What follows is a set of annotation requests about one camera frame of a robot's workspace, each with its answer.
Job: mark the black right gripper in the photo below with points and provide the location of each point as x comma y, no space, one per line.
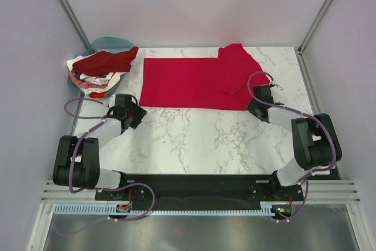
251,107

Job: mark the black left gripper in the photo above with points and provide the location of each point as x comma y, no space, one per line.
140,114

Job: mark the bright red t-shirt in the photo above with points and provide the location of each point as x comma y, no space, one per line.
221,83

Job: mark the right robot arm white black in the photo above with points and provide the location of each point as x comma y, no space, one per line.
315,143

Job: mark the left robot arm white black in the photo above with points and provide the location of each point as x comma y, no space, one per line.
77,162

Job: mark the red shirt bottom of pile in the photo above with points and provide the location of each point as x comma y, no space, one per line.
97,95

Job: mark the pink folded shirt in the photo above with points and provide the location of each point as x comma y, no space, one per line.
91,86

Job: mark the dark red folded shirt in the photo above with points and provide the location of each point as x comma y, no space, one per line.
102,63

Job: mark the blue plastic basket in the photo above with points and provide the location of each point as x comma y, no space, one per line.
108,44

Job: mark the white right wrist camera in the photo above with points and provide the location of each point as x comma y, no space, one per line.
275,84

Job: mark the right aluminium frame post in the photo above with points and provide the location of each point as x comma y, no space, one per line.
313,27

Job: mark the aluminium frame post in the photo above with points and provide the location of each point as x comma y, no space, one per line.
313,27
74,22

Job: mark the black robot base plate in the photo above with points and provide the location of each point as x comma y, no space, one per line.
200,191

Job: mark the light blue cable duct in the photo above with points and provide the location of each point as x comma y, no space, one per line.
112,209

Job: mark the left aluminium frame post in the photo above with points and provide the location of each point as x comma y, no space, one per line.
74,22

